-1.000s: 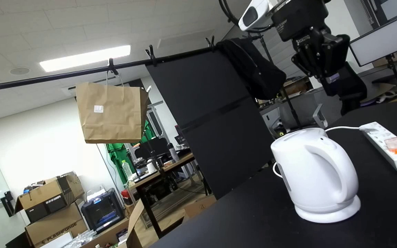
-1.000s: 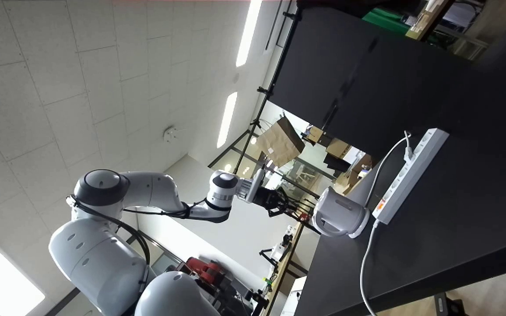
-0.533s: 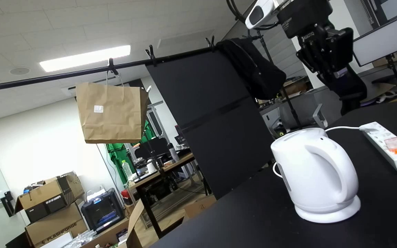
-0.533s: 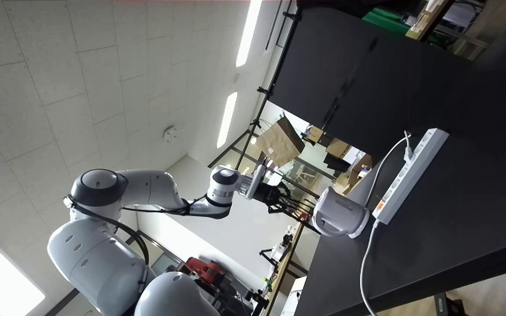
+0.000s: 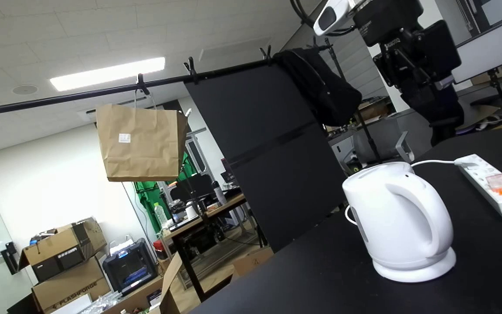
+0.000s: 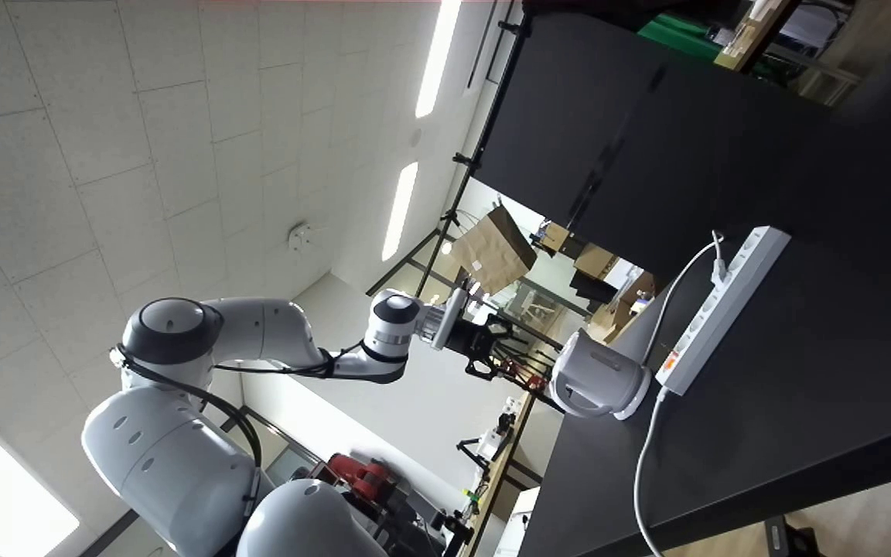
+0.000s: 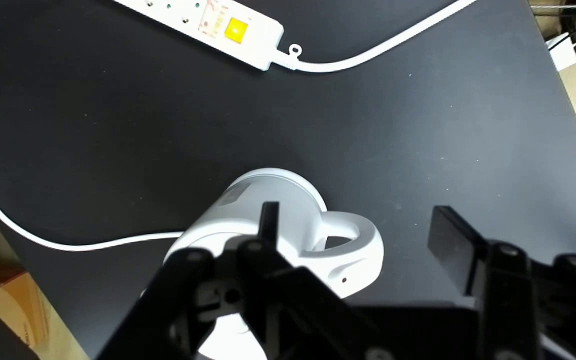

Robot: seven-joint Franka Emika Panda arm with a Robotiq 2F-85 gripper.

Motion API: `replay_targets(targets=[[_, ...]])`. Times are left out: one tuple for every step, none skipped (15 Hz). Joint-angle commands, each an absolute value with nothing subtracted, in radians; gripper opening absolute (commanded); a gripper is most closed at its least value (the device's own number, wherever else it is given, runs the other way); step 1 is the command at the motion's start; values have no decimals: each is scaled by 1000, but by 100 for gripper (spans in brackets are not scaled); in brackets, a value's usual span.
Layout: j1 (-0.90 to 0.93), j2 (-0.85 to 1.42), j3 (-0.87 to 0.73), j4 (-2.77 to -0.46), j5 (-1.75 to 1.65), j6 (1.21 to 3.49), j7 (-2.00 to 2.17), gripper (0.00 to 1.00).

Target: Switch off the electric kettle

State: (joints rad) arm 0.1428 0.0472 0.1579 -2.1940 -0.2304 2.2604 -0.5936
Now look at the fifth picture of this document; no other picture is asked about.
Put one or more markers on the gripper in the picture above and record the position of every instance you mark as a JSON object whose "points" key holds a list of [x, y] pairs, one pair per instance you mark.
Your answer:
{"points": [[386, 19]]}

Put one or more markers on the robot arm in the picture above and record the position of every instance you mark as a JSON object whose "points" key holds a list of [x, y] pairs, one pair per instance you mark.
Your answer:
{"points": [[336, 15]]}

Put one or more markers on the white electric kettle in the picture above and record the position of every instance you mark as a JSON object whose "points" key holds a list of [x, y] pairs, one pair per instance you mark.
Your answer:
{"points": [[401, 213]]}

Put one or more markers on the white kettle base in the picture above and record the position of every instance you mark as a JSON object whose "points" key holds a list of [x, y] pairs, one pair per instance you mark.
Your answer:
{"points": [[425, 272]]}

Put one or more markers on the black cloth bag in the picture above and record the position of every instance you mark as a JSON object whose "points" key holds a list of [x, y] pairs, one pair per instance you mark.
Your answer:
{"points": [[325, 87]]}

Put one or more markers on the stand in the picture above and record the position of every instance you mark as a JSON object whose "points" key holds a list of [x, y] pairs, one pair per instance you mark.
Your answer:
{"points": [[357, 117]]}

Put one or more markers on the light panel on stand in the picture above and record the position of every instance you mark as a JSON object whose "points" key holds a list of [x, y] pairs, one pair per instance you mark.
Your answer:
{"points": [[488, 50]]}

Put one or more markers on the grey office chair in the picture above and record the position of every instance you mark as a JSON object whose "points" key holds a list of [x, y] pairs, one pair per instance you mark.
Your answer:
{"points": [[377, 139]]}

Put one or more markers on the black spring clamp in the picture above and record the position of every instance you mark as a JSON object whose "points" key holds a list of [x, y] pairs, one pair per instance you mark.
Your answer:
{"points": [[192, 69], [267, 54], [143, 83]]}

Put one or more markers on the black backdrop board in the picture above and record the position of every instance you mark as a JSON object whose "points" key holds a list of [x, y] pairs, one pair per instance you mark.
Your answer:
{"points": [[273, 152]]}

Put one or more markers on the white power strip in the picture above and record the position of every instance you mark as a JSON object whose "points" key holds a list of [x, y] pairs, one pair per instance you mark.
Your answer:
{"points": [[493, 187]]}

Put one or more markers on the wooden table with black legs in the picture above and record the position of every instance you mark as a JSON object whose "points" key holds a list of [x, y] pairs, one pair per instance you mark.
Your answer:
{"points": [[207, 213]]}

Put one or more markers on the brown paper bag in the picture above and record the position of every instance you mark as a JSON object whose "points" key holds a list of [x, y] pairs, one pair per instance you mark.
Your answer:
{"points": [[140, 141]]}

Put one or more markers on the ceiling light panel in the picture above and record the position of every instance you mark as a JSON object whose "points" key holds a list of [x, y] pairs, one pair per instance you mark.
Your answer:
{"points": [[107, 73]]}

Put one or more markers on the clear plastic bottle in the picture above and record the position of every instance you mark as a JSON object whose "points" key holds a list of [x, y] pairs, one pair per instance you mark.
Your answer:
{"points": [[160, 214]]}

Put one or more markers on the green backdrop cloth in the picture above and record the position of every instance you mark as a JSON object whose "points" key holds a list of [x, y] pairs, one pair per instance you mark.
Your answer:
{"points": [[148, 200]]}

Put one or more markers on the black horizontal rod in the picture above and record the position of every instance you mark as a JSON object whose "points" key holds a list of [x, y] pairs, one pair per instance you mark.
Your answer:
{"points": [[81, 93]]}

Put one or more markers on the black 3d printer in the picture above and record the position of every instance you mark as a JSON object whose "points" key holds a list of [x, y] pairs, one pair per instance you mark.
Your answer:
{"points": [[130, 267]]}

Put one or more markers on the stack of cardboard boxes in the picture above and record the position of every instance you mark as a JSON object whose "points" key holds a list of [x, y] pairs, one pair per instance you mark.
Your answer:
{"points": [[66, 266]]}

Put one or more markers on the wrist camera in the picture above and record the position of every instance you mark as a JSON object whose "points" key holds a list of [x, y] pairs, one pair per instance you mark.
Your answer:
{"points": [[440, 50]]}

